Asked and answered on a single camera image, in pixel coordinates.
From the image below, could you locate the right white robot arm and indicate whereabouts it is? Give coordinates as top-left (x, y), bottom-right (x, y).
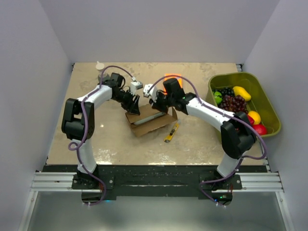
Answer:
top-left (143, 78), bottom-right (257, 189)

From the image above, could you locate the red pepper fruit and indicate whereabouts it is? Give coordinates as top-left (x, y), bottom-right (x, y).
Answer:
top-left (247, 115), bottom-right (255, 126)

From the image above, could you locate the brown cardboard express box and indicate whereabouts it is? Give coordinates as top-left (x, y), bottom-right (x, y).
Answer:
top-left (125, 104), bottom-right (178, 137)

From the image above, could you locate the dark purple grape bunch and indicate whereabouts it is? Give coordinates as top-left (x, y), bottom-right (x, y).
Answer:
top-left (213, 87), bottom-right (235, 97)

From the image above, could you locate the red apple fruit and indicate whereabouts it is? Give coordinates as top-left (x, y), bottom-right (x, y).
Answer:
top-left (253, 124), bottom-right (268, 136)

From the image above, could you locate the olive green plastic bin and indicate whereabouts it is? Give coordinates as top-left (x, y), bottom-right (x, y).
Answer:
top-left (205, 72), bottom-right (282, 139)

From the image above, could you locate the yellow utility knife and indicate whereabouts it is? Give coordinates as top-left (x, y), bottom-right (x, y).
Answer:
top-left (164, 119), bottom-right (181, 143)

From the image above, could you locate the yellow lemon fruit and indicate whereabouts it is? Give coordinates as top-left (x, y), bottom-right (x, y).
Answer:
top-left (248, 111), bottom-right (261, 125)

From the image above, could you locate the aluminium rail frame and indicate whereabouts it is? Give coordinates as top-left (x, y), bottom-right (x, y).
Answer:
top-left (30, 172), bottom-right (283, 192)

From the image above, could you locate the yellow mango fruit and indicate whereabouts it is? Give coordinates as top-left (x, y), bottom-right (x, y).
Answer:
top-left (233, 86), bottom-right (252, 102)

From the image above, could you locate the pale green oblong case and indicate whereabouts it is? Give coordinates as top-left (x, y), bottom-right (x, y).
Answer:
top-left (133, 112), bottom-right (165, 126)

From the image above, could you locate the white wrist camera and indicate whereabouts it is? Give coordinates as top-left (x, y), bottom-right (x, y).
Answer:
top-left (143, 84), bottom-right (158, 102)
top-left (129, 81), bottom-right (143, 94)

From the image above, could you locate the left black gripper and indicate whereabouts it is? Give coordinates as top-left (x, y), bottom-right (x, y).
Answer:
top-left (113, 89), bottom-right (140, 115)

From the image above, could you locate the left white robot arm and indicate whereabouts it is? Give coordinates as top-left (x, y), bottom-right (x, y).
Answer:
top-left (61, 73), bottom-right (143, 189)

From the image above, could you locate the green pear fruit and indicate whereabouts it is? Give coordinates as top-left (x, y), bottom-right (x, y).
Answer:
top-left (214, 91), bottom-right (223, 105)

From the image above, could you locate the clear bottle with white cap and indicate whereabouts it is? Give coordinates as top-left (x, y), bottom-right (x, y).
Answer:
top-left (95, 61), bottom-right (110, 83)

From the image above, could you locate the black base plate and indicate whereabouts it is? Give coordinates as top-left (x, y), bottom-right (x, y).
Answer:
top-left (71, 164), bottom-right (243, 202)

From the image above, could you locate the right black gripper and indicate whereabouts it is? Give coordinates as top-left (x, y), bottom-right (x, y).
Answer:
top-left (150, 90), bottom-right (176, 113)

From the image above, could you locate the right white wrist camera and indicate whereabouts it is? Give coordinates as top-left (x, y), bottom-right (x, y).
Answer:
top-left (143, 84), bottom-right (158, 102)

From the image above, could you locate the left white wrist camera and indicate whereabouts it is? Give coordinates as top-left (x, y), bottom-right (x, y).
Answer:
top-left (129, 81), bottom-right (143, 94)

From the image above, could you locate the red grape bunch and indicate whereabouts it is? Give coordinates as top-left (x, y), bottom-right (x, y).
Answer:
top-left (218, 95), bottom-right (248, 114)

